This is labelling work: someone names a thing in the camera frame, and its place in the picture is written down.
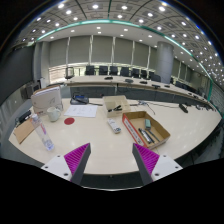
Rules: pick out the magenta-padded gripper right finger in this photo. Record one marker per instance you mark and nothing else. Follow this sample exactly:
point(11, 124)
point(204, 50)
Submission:
point(165, 166)

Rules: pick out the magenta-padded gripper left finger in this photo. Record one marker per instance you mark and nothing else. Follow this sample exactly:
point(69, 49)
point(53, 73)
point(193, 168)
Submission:
point(58, 166)

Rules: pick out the clear plastic water bottle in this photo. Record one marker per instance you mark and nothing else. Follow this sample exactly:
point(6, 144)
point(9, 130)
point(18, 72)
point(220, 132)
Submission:
point(42, 133)

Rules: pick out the black pen-shaped tools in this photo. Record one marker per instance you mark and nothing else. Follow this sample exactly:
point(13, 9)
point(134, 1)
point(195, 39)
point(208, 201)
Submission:
point(146, 136)

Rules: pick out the brown open box red side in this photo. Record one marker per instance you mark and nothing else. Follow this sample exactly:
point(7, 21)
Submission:
point(160, 130)

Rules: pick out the small teal packet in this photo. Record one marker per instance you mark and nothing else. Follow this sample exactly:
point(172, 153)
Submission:
point(147, 124)

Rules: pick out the flat round red coaster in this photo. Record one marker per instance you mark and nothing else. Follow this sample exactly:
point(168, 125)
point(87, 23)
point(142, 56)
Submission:
point(69, 121)

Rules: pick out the flat brown cardboard sheet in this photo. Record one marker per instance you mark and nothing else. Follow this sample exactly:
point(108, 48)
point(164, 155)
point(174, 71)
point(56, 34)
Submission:
point(23, 130)

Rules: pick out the white ceramic mug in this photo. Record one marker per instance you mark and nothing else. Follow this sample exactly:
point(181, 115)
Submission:
point(53, 114)

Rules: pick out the white printed paper sheet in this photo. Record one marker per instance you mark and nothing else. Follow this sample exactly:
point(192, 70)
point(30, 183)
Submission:
point(81, 111)

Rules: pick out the black power adapter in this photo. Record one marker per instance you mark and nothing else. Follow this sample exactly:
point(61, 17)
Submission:
point(24, 116)

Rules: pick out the black desk microphone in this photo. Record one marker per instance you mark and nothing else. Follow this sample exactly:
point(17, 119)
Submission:
point(183, 108)

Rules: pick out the large white carton box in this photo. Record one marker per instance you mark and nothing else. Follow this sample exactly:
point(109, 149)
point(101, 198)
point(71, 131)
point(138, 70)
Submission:
point(46, 99)

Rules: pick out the black tool in beige box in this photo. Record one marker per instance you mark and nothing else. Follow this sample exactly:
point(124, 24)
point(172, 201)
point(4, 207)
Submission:
point(115, 108)

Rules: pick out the grey box monitor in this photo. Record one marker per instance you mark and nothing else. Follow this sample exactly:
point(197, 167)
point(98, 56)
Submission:
point(31, 90)

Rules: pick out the small beige open cardboard box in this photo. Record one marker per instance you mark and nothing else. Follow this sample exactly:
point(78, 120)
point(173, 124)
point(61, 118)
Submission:
point(115, 101)

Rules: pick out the long curved conference desk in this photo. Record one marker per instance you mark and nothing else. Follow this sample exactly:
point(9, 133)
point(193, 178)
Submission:
point(96, 87)

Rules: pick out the group of ceiling lights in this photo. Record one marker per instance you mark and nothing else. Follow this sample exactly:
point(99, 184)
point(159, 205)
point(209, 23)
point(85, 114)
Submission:
point(95, 6)

